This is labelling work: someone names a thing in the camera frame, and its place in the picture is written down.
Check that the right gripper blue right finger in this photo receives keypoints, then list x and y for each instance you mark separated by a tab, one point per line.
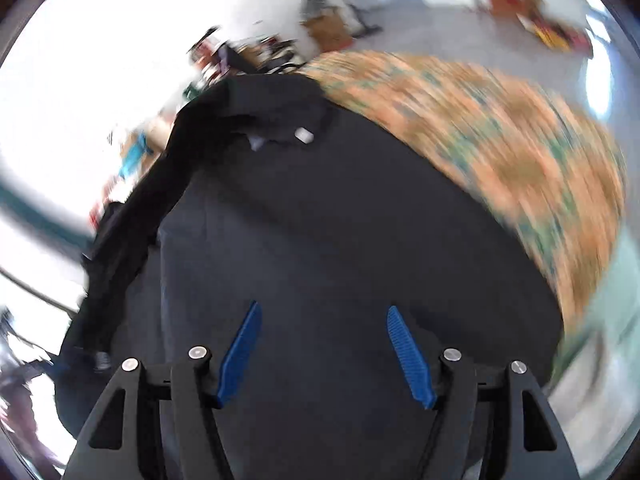
411	360

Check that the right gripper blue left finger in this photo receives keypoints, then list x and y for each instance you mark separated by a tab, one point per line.
234	363

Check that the black jacket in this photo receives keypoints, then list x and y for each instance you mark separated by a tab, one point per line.
270	194

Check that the dark teal curtain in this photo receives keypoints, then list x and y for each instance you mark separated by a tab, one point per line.
28	215

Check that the sunflower pattern tablecloth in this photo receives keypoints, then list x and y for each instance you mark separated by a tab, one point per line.
545	170

